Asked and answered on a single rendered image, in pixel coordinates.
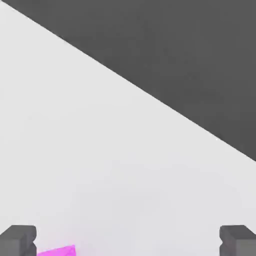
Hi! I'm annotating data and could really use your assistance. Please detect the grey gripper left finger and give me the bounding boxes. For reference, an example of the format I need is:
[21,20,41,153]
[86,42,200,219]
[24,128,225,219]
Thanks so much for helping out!
[0,224,38,256]

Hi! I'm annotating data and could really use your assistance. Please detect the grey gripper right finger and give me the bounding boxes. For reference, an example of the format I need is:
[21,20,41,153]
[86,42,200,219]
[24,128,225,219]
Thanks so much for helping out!
[219,224,256,256]

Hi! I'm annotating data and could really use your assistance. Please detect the small magenta cube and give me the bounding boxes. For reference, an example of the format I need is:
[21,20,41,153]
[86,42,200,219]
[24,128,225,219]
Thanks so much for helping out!
[36,244,77,256]

